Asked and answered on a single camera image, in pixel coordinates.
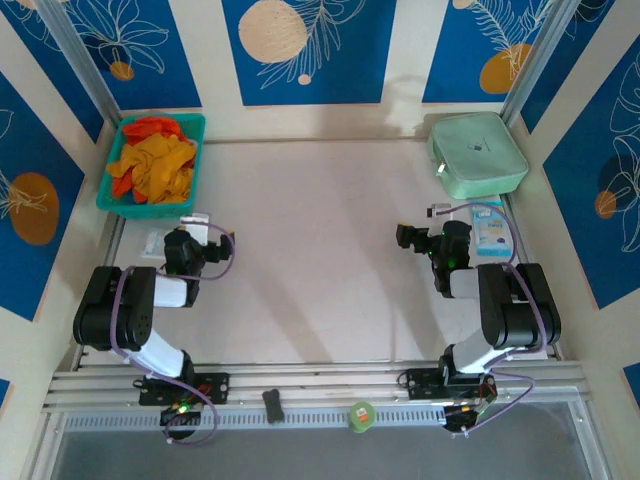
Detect green tape roll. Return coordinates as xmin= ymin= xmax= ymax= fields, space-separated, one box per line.
xmin=348 ymin=401 xmax=377 ymax=434

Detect yellow t-shirt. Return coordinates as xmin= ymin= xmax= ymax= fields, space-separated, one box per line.
xmin=105 ymin=133 xmax=197 ymax=205

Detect slotted grey cable duct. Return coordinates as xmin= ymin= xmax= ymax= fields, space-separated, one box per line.
xmin=62 ymin=403 xmax=585 ymax=432

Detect aluminium table rail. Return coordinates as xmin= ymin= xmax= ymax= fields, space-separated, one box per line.
xmin=42 ymin=360 xmax=594 ymax=412

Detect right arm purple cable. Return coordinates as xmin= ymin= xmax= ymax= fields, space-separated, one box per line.
xmin=446 ymin=200 xmax=547 ymax=439

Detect mint green zip case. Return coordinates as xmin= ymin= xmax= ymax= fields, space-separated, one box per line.
xmin=425 ymin=110 xmax=530 ymax=200

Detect black clip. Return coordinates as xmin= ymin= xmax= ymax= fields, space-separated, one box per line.
xmin=261 ymin=388 xmax=285 ymax=425

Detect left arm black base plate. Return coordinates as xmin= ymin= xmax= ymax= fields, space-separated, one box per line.
xmin=137 ymin=372 xmax=231 ymax=429

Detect aluminium frame post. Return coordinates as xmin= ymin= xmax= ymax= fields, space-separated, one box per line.
xmin=37 ymin=0 xmax=124 ymax=122
xmin=499 ymin=0 xmax=584 ymax=126

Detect white surgical mask packet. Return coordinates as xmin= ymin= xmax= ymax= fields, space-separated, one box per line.
xmin=139 ymin=228 xmax=169 ymax=260

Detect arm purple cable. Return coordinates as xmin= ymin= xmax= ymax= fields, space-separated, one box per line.
xmin=446 ymin=200 xmax=547 ymax=439
xmin=109 ymin=221 xmax=240 ymax=447

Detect blue floral wall panel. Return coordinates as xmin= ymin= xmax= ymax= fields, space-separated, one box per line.
xmin=222 ymin=0 xmax=398 ymax=107
xmin=0 ymin=72 xmax=87 ymax=323
xmin=62 ymin=0 xmax=203 ymax=112
xmin=542 ymin=34 xmax=640 ymax=311
xmin=422 ymin=0 xmax=557 ymax=105
xmin=0 ymin=0 xmax=105 ymax=146
xmin=519 ymin=0 xmax=619 ymax=135

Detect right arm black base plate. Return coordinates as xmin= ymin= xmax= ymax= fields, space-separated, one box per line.
xmin=398 ymin=368 xmax=499 ymax=434

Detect orange t-shirt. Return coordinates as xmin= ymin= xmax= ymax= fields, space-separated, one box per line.
xmin=110 ymin=115 xmax=189 ymax=199

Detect blue white wipes packet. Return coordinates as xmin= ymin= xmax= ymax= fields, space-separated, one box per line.
xmin=469 ymin=199 xmax=516 ymax=261

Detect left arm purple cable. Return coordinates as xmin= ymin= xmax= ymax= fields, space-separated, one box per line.
xmin=109 ymin=221 xmax=240 ymax=447

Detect teal plastic basket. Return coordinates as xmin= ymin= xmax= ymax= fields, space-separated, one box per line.
xmin=95 ymin=112 xmax=207 ymax=220

